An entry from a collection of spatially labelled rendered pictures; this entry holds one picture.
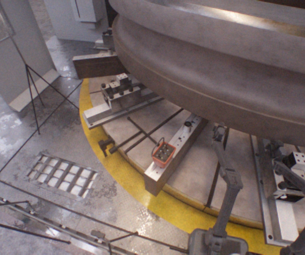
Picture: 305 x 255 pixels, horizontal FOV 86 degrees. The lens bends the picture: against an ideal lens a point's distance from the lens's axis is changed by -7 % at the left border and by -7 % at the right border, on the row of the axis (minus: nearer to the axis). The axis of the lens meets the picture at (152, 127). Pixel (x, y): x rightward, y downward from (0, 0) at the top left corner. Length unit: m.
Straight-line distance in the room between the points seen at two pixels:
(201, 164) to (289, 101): 1.05
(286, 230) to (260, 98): 1.16
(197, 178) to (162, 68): 1.22
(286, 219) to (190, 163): 1.02
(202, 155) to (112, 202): 1.19
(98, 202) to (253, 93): 1.97
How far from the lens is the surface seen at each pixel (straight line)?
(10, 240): 2.58
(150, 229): 2.11
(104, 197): 2.27
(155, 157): 1.50
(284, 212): 2.05
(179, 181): 1.95
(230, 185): 1.04
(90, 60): 3.30
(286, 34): 1.35
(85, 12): 5.12
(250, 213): 2.05
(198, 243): 1.88
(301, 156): 1.95
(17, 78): 3.95
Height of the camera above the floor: 2.08
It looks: 49 degrees down
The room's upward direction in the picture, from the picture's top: straight up
